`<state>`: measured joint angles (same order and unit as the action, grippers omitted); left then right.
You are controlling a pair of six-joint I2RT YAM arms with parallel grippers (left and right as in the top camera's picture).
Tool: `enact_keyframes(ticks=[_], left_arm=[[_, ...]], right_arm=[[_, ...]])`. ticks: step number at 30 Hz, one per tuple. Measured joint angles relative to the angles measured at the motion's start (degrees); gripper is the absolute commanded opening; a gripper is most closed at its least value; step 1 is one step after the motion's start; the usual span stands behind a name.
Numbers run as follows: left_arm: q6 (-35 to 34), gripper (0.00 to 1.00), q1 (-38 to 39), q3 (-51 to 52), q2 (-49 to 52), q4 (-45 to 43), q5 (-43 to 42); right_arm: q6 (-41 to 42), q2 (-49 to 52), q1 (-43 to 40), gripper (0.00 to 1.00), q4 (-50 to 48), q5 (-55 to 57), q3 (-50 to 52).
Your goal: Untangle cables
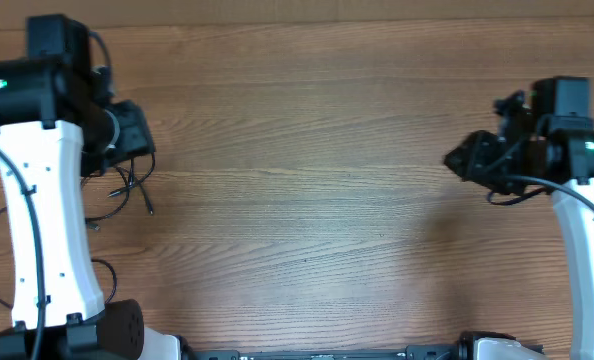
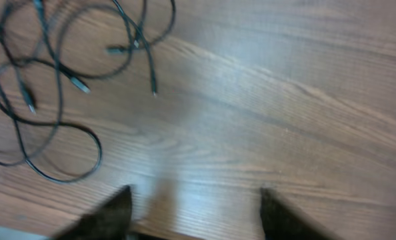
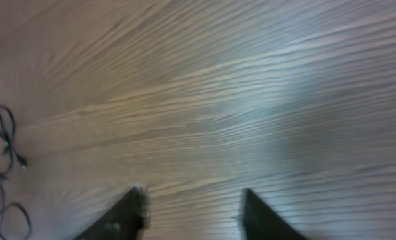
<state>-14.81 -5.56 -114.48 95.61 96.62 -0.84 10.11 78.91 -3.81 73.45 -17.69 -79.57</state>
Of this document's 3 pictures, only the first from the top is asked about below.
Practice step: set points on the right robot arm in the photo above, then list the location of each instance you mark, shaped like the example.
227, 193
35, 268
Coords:
545, 145

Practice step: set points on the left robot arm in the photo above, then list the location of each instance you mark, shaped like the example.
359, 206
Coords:
59, 125

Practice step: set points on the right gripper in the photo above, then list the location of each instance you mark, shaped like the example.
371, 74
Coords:
475, 152

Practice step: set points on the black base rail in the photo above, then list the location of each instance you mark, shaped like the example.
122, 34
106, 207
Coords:
411, 352

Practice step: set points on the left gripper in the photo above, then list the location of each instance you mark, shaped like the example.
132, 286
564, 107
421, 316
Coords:
139, 138

